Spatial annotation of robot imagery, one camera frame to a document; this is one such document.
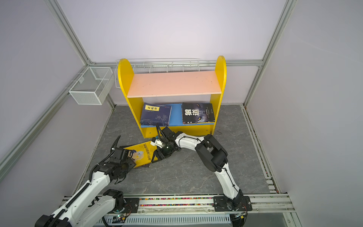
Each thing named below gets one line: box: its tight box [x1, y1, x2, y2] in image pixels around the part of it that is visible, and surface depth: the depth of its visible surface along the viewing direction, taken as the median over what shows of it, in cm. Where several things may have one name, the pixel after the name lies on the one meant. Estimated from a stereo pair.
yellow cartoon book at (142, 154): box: [123, 140, 158, 169], surface depth 89 cm
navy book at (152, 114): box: [140, 102, 173, 127], surface depth 91 cm
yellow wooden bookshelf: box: [173, 55, 227, 137], surface depth 80 cm
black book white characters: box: [181, 102, 216, 125], surface depth 93 cm
